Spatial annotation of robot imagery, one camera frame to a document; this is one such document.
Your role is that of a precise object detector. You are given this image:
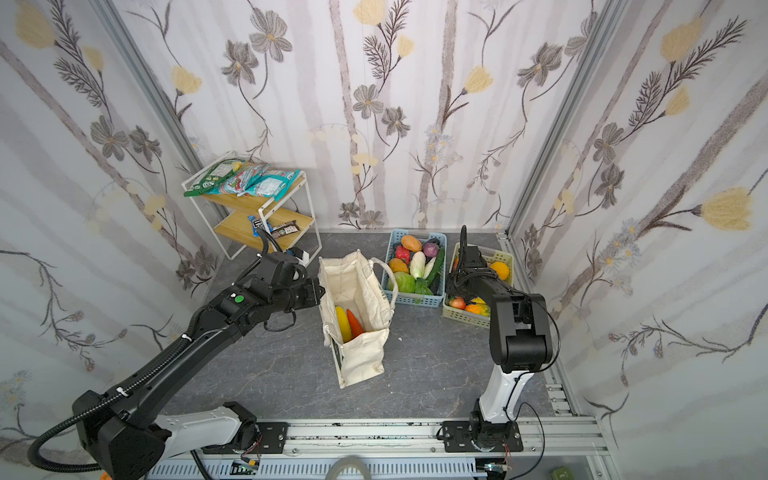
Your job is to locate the cream canvas grocery bag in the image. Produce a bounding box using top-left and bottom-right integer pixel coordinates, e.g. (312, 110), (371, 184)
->
(319, 251), (399, 389)

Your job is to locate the yellow banana toy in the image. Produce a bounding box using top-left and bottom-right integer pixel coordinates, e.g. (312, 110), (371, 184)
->
(335, 306), (353, 343)

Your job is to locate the red chili pepper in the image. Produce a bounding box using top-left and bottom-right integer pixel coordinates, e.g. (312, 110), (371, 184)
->
(346, 309), (365, 338)

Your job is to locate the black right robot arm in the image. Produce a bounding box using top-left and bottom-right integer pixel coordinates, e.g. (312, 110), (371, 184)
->
(436, 227), (559, 453)

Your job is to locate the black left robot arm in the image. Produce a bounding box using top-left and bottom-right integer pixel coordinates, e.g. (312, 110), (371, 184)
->
(27, 247), (325, 479)

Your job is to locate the orange fruit toy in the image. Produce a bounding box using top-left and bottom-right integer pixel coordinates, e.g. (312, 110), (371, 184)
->
(490, 261), (511, 281)

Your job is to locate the purple onion toy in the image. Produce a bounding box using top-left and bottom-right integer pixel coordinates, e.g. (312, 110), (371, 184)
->
(422, 241), (441, 258)

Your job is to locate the green plastic fruit basket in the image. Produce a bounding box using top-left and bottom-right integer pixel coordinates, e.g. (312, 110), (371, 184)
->
(442, 246), (515, 329)

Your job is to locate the white radish toy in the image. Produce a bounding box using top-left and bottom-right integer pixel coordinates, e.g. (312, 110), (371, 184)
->
(409, 251), (426, 279)

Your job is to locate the dark brown candy bar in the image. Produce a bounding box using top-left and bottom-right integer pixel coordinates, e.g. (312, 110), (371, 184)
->
(270, 220), (301, 240)

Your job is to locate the brown potato toy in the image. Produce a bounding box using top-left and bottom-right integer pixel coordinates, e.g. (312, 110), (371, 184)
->
(400, 235), (422, 252)

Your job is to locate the green cabbage toy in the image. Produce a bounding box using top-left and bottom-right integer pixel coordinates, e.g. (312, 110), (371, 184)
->
(388, 271), (416, 294)

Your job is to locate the red bell pepper toy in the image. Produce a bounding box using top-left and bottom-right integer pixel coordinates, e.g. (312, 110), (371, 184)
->
(395, 245), (412, 265)

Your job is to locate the blue candy bar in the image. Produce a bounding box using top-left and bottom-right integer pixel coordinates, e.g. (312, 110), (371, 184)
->
(248, 215), (273, 238)

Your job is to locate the orange bell pepper toy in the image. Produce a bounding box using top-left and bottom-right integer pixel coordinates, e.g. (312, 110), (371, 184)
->
(388, 258), (409, 274)

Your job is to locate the blue plastic vegetable basket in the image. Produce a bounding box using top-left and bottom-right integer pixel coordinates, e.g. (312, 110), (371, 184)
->
(381, 229), (447, 308)

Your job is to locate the red teal snack packet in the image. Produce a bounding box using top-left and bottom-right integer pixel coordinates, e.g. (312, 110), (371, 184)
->
(219, 163), (269, 195)

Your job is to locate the green snack packet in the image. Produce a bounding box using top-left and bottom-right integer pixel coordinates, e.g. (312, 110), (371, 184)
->
(184, 158), (243, 197)

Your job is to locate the white wire two-tier shelf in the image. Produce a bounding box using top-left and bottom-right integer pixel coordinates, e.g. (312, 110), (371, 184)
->
(189, 170), (322, 262)

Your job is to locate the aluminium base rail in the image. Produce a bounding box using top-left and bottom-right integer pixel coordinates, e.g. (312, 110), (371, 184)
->
(148, 416), (620, 479)

